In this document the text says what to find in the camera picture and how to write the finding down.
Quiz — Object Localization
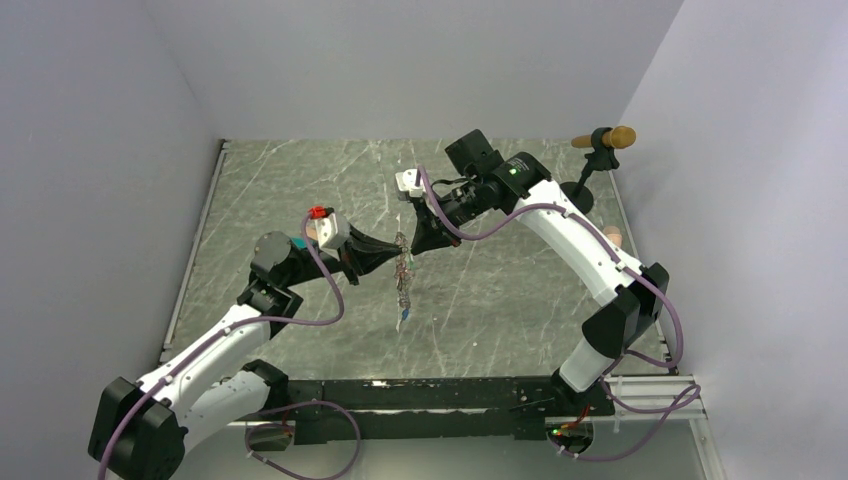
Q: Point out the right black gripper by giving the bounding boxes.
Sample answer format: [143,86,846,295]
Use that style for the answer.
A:
[410,178,488,256]

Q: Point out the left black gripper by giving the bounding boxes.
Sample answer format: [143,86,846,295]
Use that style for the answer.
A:
[283,222,402,288]

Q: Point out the round metal keyring disc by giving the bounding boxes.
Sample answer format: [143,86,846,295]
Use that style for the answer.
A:
[394,231,413,321]

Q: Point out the blue tagged key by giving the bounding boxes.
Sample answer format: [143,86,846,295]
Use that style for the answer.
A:
[395,309,410,332]

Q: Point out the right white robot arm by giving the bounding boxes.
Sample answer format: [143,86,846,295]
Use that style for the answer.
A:
[394,130,669,416]

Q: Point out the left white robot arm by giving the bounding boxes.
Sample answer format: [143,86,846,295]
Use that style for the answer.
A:
[88,219,403,479]

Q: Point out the teal key tag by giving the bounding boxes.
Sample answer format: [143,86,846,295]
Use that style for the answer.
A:
[291,238,308,250]

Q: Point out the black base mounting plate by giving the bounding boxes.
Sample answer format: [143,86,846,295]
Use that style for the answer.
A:
[244,375,615,445]

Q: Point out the pink cylindrical object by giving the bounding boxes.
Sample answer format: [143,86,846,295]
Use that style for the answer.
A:
[602,226,624,249]

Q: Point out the black microphone stand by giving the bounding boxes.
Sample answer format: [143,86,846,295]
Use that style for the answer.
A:
[560,127,620,214]

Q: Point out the gold microphone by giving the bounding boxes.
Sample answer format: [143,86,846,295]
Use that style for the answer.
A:
[571,126,637,149]

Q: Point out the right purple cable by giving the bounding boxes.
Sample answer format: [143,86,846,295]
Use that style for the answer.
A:
[415,165,702,464]

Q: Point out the purple cable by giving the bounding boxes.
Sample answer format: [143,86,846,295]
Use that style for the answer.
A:
[415,165,702,464]
[97,215,347,480]

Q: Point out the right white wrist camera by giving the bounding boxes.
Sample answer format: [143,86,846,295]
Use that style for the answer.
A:
[394,168,426,202]

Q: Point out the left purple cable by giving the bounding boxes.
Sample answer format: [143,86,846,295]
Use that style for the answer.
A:
[97,215,347,480]

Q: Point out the aluminium frame rail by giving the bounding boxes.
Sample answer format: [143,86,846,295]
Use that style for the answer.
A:
[599,375,707,420]

